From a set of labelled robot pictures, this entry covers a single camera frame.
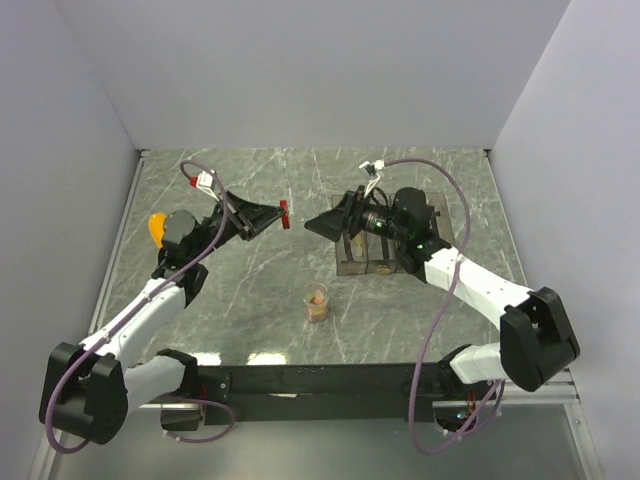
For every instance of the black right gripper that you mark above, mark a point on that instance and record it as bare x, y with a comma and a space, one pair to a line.
347, 216

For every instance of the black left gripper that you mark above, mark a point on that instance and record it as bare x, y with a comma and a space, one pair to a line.
247, 217

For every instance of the red jar lid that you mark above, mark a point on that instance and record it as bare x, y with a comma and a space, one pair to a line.
285, 219

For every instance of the yellow plastic scoop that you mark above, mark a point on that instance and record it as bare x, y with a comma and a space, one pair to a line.
156, 227

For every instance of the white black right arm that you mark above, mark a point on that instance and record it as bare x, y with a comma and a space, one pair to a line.
536, 338

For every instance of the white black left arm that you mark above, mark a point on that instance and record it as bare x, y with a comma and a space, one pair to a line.
91, 387

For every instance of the black base beam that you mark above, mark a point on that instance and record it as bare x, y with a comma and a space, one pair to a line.
305, 392

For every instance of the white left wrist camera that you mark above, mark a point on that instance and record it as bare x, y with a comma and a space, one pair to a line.
205, 183

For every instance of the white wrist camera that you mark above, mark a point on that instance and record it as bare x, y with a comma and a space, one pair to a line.
373, 170
205, 183

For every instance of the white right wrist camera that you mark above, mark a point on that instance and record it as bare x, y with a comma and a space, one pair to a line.
373, 170

